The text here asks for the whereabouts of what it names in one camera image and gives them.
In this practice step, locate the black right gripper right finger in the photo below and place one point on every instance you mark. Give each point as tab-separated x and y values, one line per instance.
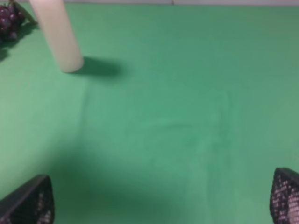
284	198

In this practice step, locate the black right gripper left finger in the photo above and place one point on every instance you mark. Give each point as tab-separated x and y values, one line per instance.
31	203

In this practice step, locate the green tablecloth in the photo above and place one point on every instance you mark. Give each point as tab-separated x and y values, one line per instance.
180	114

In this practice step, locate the red grape bunch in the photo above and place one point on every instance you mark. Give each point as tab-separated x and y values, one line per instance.
13	16

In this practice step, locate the white pillar candle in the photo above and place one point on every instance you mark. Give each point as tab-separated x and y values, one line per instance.
55	24

